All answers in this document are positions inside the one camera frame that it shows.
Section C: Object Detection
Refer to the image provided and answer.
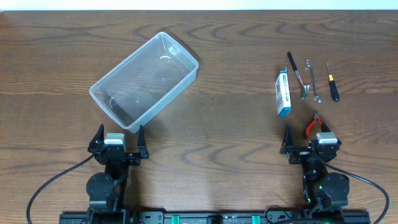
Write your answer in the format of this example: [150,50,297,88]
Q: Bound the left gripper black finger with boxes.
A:
[137,125,147,153]
[88,124,104,147]

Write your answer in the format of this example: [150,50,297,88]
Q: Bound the small black handled claw hammer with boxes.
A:
[287,52,310,100]

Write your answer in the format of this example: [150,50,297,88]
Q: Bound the blue white screwdriver set box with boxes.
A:
[275,68,292,118]

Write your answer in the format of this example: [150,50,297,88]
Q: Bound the clear plastic storage container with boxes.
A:
[90,32,199,133]

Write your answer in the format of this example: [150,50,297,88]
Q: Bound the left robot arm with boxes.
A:
[86,125,149,211]

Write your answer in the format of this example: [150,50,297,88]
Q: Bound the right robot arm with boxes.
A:
[280,126,349,210]

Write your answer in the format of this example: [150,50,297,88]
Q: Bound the silver metal wrench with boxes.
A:
[305,60,322,103]

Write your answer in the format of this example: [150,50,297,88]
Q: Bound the red handled pliers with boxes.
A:
[303,110,323,139]

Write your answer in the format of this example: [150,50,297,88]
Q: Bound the black yellow handled screwdriver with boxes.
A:
[326,63,340,102]

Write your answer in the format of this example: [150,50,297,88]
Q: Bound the right black cable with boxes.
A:
[313,149,391,224]

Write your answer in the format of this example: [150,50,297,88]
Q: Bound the black cable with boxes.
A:
[26,153,96,224]
[313,149,391,224]

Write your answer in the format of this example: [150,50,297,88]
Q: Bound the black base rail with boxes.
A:
[58,210,371,224]

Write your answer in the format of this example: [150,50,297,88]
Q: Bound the left black cable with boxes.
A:
[26,153,96,224]

